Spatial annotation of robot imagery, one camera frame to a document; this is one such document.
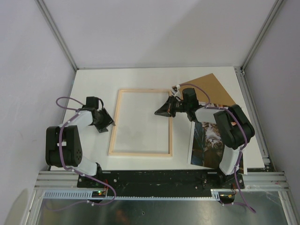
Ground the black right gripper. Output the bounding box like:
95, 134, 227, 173
155, 95, 189, 118

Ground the white wooden picture frame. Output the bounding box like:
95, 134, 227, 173
108, 89, 173, 158

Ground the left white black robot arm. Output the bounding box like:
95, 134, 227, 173
45, 97, 115, 188

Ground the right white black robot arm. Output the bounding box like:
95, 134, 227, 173
154, 88, 255, 188

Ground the cat and books photo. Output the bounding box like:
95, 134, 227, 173
191, 105, 255, 175

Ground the brown cardboard backing board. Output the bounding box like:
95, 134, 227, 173
172, 72, 240, 106

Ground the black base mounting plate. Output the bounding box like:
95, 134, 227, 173
77, 169, 245, 198

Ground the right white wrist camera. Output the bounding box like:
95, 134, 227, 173
171, 84, 181, 98

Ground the aluminium front rail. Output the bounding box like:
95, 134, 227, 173
34, 171, 290, 191

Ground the grey slotted cable duct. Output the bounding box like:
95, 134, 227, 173
42, 189, 222, 201

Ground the left aluminium corner post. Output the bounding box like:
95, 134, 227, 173
35, 0, 78, 72

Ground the aluminium corner post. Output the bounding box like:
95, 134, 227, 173
240, 0, 286, 71
35, 0, 78, 72

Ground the right aluminium corner post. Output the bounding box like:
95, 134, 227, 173
240, 0, 286, 71

